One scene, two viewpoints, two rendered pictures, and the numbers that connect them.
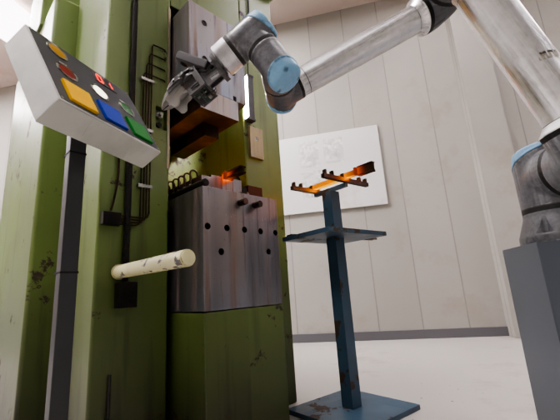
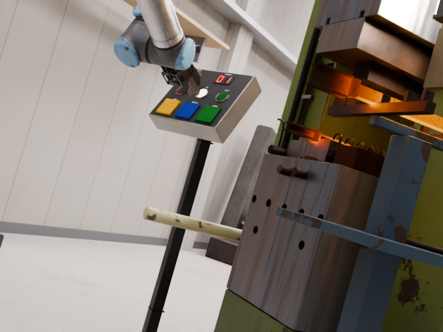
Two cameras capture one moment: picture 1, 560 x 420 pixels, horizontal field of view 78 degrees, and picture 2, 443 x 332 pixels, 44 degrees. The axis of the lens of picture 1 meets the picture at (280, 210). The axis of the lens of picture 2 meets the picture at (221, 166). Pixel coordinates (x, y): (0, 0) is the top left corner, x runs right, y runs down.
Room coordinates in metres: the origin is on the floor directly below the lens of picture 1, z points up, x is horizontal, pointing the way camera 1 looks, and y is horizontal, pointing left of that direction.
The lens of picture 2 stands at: (1.66, -1.44, 0.78)
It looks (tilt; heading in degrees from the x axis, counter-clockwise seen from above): 2 degrees up; 109
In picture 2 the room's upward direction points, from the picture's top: 16 degrees clockwise
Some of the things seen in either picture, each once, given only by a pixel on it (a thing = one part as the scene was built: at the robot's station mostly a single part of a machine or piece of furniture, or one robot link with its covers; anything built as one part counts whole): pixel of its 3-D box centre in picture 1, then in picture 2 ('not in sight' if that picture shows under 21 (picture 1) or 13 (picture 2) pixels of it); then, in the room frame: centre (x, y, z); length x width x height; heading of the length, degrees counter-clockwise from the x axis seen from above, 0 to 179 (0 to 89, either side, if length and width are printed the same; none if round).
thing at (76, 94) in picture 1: (78, 97); (169, 107); (0.74, 0.46, 1.01); 0.07 x 0.05 x 0.07; 161
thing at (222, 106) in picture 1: (193, 122); (387, 59); (1.48, 0.38, 1.32); 0.42 x 0.20 x 0.10; 46
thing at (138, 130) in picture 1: (137, 131); (208, 114); (0.93, 0.40, 1.01); 0.07 x 0.05 x 0.07; 161
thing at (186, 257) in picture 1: (148, 266); (202, 226); (1.03, 0.40, 0.62); 0.44 x 0.05 x 0.05; 46
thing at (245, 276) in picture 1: (204, 256); (349, 250); (1.53, 0.35, 0.69); 0.56 x 0.38 x 0.45; 46
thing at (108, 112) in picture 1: (111, 116); (188, 110); (0.83, 0.43, 1.01); 0.07 x 0.05 x 0.07; 161
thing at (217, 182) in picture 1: (194, 196); (357, 166); (1.48, 0.38, 0.96); 0.42 x 0.20 x 0.09; 46
